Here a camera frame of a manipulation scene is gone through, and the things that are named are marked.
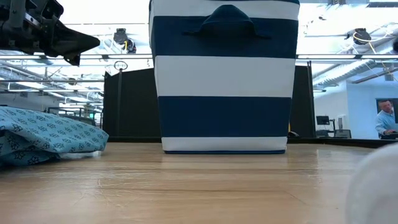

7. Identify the blue patterned cloth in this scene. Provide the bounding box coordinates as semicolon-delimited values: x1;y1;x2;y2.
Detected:
0;105;110;169

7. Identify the black partition panel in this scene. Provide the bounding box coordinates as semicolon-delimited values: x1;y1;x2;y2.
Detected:
103;60;317;139

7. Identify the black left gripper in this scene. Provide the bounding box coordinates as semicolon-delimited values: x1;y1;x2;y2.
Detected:
0;0;101;66

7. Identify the navy white striped fabric basket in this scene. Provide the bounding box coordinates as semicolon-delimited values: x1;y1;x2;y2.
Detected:
148;0;301;156

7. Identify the black hanging ceiling device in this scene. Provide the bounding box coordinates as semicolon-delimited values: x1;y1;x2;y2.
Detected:
344;27;373;46
113;27;137;54

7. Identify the black aluminium rig frame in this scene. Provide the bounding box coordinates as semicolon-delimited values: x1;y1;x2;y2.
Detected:
107;136;398;149

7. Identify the red bottle with white cap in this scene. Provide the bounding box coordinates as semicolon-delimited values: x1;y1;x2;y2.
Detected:
344;142;398;224

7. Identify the person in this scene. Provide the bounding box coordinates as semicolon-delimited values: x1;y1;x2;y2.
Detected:
374;99;398;140

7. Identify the overhead metal beam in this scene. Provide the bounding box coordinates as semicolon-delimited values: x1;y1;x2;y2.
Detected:
0;53;398;60

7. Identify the round sign on post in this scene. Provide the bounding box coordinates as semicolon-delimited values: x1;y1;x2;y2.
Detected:
113;60;129;138

